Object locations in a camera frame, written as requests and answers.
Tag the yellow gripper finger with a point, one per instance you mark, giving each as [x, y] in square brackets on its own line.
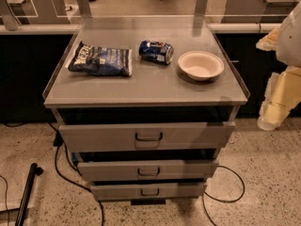
[282, 94]
[268, 42]

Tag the grey top drawer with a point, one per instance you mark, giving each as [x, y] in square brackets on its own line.
[146, 136]

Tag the grey drawer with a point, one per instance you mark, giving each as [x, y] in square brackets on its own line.
[148, 191]
[147, 170]
[146, 136]

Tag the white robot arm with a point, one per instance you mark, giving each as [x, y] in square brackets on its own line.
[289, 39]

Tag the grey drawer cabinet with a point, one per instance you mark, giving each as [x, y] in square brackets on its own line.
[152, 94]

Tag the grey middle drawer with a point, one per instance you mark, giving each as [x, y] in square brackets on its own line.
[147, 170]

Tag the grey bottom drawer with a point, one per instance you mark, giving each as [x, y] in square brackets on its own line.
[148, 191]

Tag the grey desk right background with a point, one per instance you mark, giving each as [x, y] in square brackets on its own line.
[257, 11]

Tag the grey desk background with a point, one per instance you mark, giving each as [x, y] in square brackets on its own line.
[257, 11]
[38, 11]

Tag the white bowl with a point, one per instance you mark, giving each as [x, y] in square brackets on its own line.
[200, 65]

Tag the blue soda can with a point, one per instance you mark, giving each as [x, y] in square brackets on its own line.
[156, 51]

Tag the blue chip bag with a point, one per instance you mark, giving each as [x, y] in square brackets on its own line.
[101, 61]

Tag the grey desk left background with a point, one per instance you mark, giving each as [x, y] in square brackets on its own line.
[38, 11]

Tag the black pole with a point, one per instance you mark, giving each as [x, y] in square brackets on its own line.
[34, 171]

